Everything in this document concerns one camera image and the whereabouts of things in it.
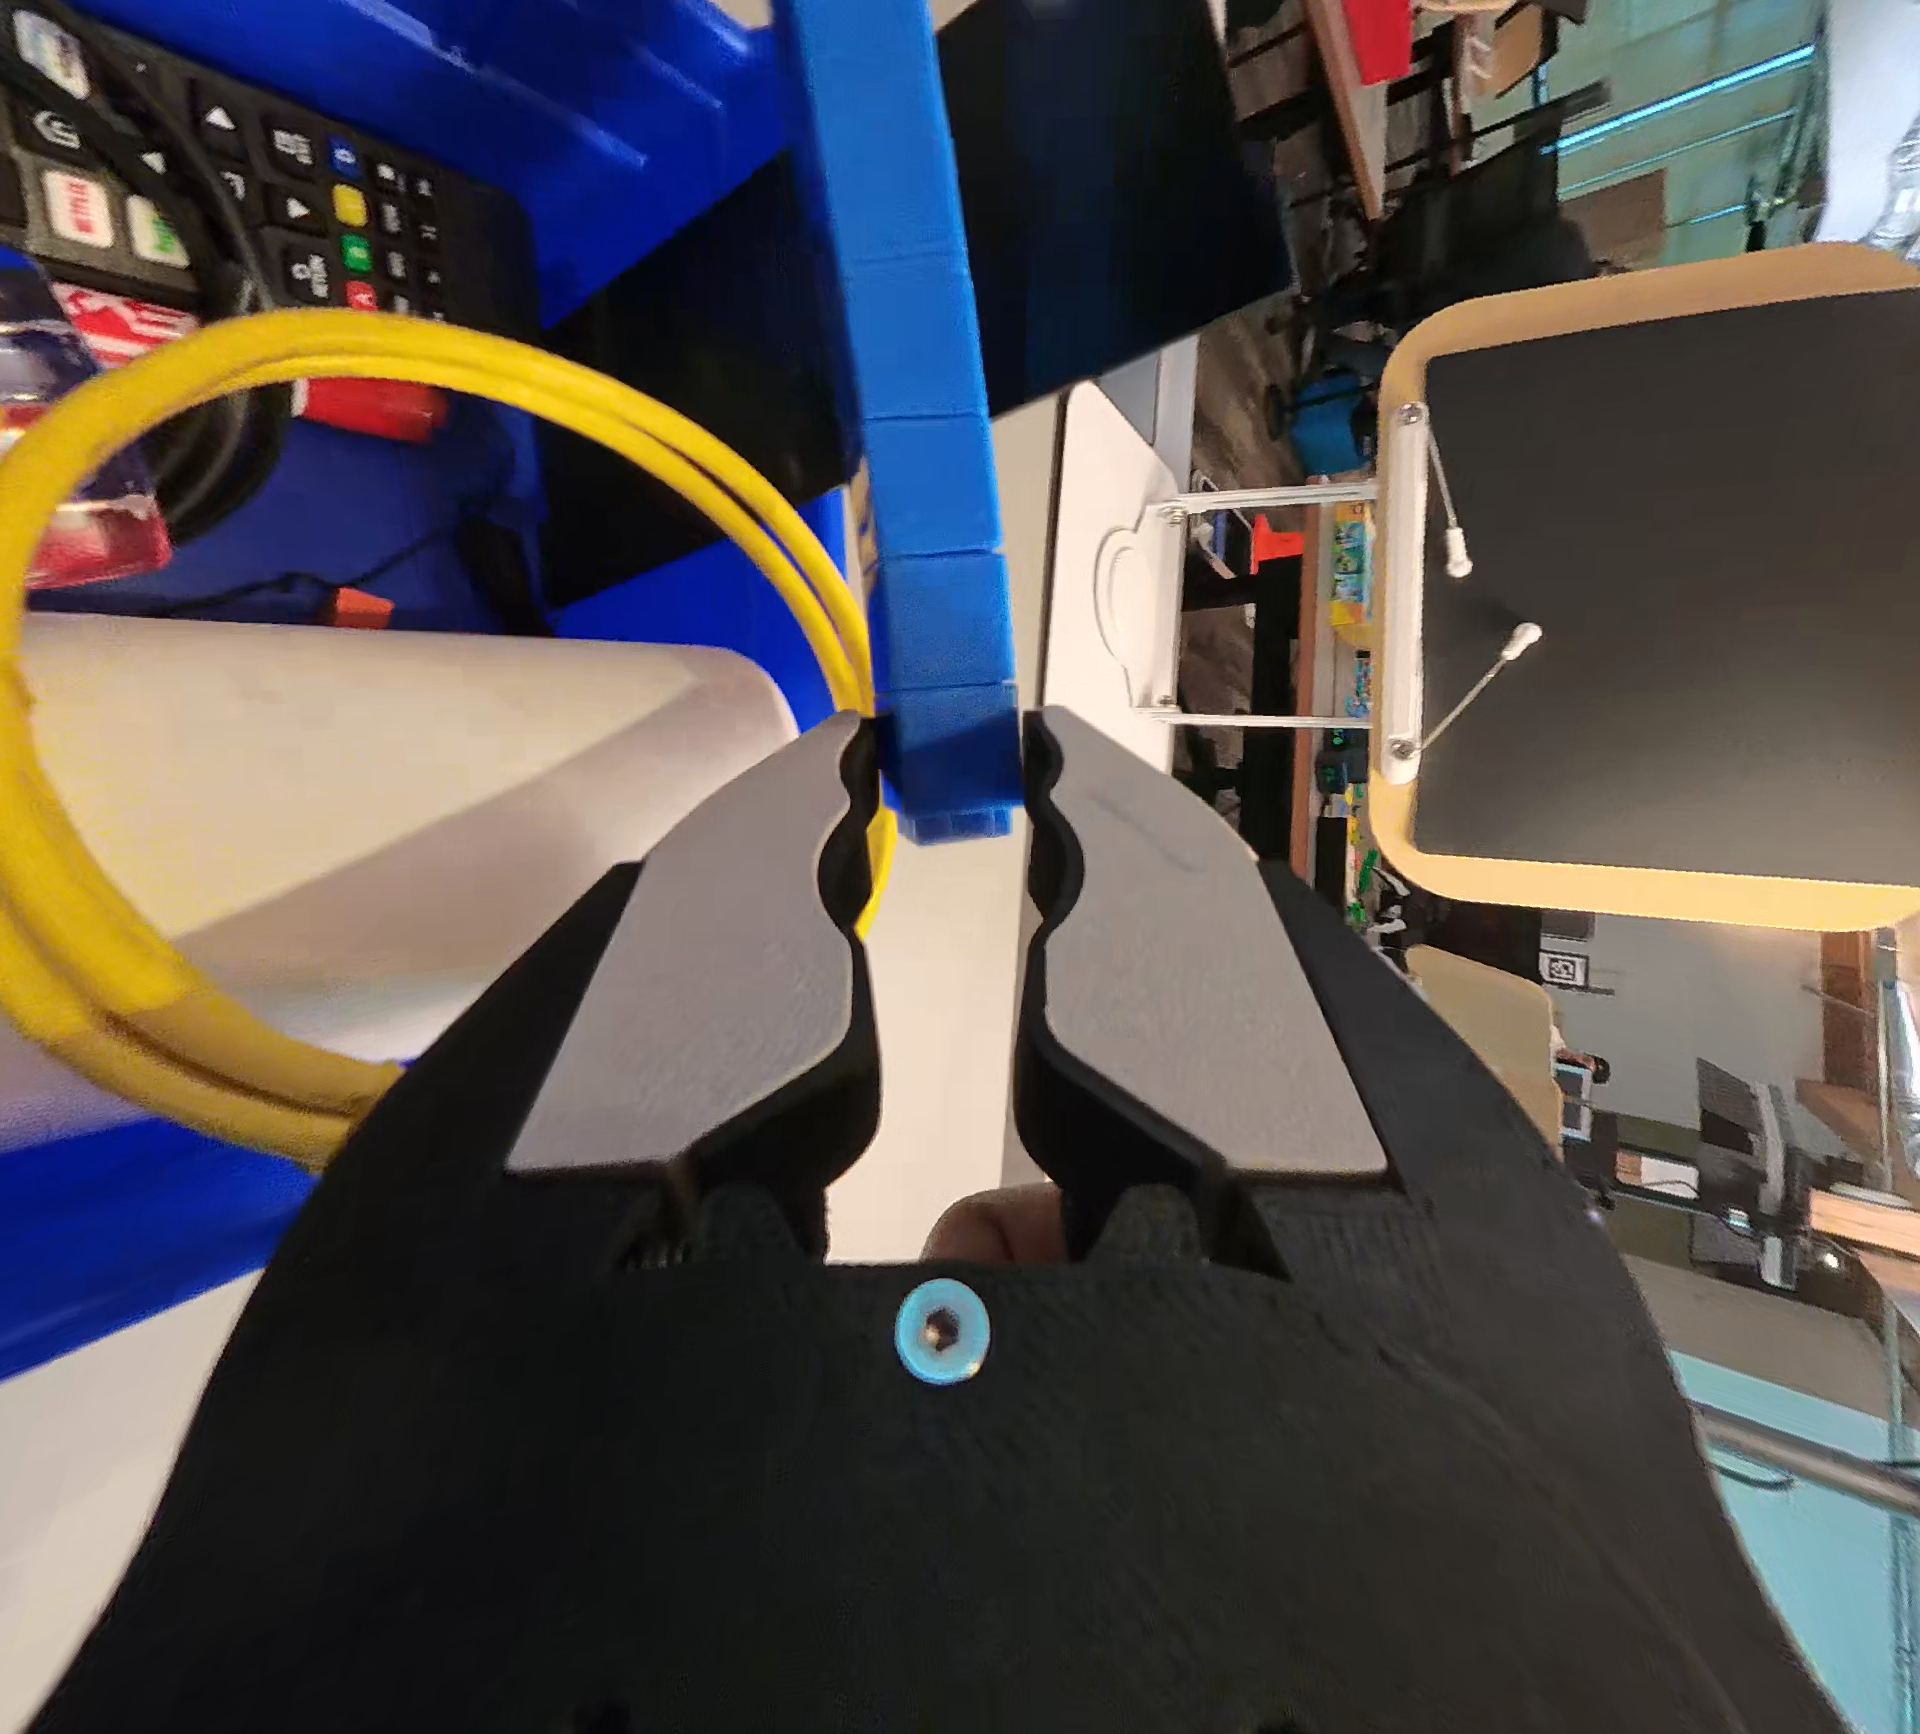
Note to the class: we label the blue interlocking cube stick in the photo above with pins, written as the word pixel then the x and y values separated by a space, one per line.
pixel 901 265

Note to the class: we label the black remote control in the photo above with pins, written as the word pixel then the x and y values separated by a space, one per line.
pixel 254 189

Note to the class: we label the white cylindrical bottle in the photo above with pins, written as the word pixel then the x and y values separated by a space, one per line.
pixel 374 775

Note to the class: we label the dark flat panel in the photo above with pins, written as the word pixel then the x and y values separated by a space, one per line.
pixel 1110 144

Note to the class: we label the black panel with wooden rim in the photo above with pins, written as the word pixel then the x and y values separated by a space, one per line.
pixel 1681 595

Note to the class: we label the red and clear packet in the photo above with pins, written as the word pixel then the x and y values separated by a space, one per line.
pixel 121 332

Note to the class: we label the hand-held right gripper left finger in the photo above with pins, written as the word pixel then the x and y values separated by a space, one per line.
pixel 704 999

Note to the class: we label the small blue floor bin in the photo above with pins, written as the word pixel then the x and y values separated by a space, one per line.
pixel 1332 422

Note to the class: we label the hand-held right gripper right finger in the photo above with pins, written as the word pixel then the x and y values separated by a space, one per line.
pixel 1185 999

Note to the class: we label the red marker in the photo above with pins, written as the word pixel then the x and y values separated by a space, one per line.
pixel 374 411

